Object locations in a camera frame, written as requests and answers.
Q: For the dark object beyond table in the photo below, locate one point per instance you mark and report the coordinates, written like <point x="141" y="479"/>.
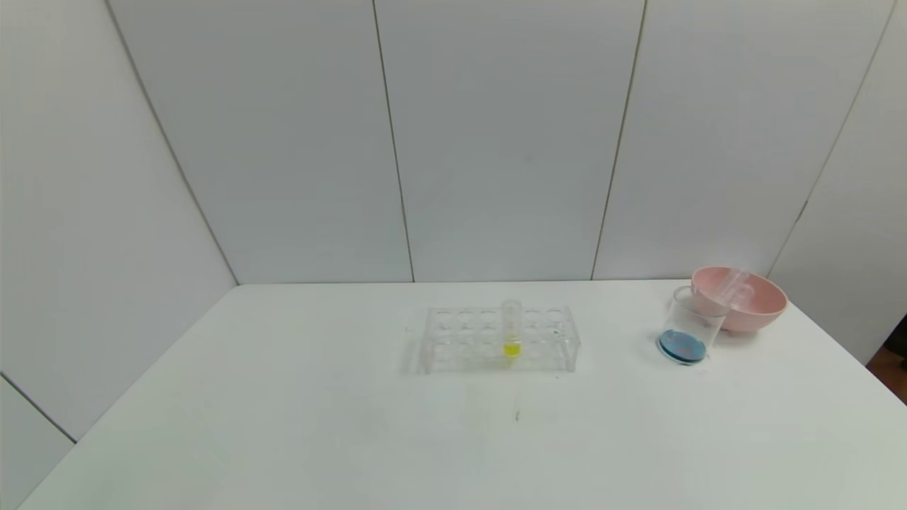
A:
<point x="896" y="346"/>

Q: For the test tube with red pigment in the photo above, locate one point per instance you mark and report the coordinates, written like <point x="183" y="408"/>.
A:
<point x="740" y="296"/>

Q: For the test tube with blue pigment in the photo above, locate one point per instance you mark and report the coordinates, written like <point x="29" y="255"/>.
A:
<point x="728" y="282"/>

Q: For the test tube with yellow pigment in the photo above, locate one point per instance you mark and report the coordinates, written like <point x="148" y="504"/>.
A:
<point x="511" y="347"/>

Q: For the clear plastic test tube rack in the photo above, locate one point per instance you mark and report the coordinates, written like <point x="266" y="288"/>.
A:
<point x="468" y="354"/>

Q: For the clear glass beaker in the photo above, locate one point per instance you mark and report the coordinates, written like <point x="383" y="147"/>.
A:
<point x="684" y="346"/>

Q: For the pink bowl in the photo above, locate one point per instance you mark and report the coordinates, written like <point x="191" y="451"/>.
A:
<point x="765" y="308"/>

